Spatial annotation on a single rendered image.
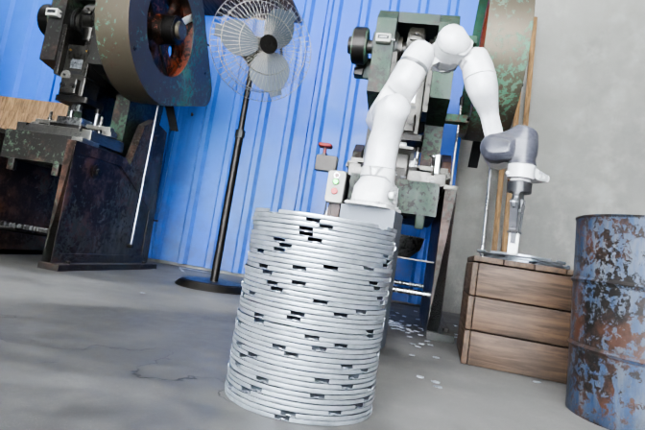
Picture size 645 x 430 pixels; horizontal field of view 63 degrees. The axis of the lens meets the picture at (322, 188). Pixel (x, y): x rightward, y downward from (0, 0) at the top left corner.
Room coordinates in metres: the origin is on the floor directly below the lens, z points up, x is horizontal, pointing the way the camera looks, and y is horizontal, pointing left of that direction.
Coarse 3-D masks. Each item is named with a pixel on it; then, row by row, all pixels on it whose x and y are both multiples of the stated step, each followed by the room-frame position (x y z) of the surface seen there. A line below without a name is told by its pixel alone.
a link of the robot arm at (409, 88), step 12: (408, 60) 1.72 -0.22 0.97; (396, 72) 1.73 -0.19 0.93; (408, 72) 1.72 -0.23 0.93; (420, 72) 1.73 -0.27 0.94; (396, 84) 1.74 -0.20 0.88; (408, 84) 1.72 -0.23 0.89; (420, 84) 1.77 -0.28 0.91; (384, 96) 1.77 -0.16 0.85; (408, 96) 1.76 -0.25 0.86; (372, 108) 1.75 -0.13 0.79; (372, 120) 1.75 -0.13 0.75
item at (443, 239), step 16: (448, 160) 2.74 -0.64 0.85; (448, 192) 2.17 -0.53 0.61; (448, 208) 2.17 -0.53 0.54; (432, 224) 2.90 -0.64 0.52; (448, 224) 2.16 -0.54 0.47; (432, 240) 2.66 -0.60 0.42; (448, 240) 2.16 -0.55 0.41; (432, 256) 2.47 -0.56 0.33; (448, 256) 2.16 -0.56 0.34; (432, 272) 2.30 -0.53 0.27; (432, 288) 2.17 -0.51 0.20; (432, 304) 2.17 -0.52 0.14; (432, 320) 2.17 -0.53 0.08; (432, 336) 2.15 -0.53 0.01; (448, 336) 2.13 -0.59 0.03
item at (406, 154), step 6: (402, 150) 2.24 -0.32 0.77; (408, 150) 2.22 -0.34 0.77; (414, 150) 2.20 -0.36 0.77; (402, 156) 2.32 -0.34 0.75; (408, 156) 2.32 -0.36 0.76; (414, 156) 2.35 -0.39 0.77; (396, 162) 2.32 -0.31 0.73; (402, 162) 2.32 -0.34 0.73; (408, 162) 2.32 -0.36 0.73; (396, 168) 2.32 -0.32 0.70; (402, 168) 2.32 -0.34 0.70; (408, 168) 2.36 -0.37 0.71; (396, 174) 2.32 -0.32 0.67; (402, 174) 2.31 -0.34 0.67
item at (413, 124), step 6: (420, 90) 2.41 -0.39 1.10; (420, 96) 2.41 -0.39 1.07; (414, 102) 2.41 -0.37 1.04; (420, 102) 2.41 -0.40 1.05; (414, 108) 2.41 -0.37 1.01; (420, 108) 2.41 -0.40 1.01; (414, 114) 2.38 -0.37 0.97; (420, 114) 2.41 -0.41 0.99; (408, 120) 2.38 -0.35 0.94; (414, 120) 2.38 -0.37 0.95; (408, 126) 2.38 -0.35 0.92; (414, 126) 2.38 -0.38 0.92; (408, 132) 2.41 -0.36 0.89; (414, 132) 2.41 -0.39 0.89
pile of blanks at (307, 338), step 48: (288, 240) 0.93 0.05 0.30; (336, 240) 0.92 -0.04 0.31; (384, 240) 0.97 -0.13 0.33; (288, 288) 0.93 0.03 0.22; (336, 288) 0.92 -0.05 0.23; (384, 288) 1.00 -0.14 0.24; (240, 336) 1.03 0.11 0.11; (288, 336) 0.96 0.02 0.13; (336, 336) 0.92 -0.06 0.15; (240, 384) 1.00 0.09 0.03; (288, 384) 0.95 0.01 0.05; (336, 384) 0.96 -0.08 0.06
